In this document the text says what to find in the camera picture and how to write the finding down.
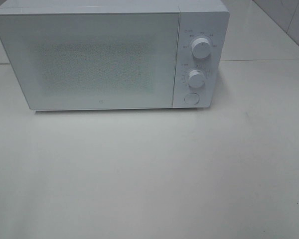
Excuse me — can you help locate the white microwave door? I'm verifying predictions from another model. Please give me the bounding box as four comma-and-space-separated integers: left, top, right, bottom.
0, 13, 179, 111

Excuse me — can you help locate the white microwave oven body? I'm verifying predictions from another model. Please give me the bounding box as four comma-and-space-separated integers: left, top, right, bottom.
0, 3, 230, 111

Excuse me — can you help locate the white microwave knob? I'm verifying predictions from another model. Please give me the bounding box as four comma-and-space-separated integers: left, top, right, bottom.
190, 35, 212, 60
187, 70, 206, 88

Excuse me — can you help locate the round white door button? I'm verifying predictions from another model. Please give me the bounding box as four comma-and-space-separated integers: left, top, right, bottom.
184, 93, 200, 105

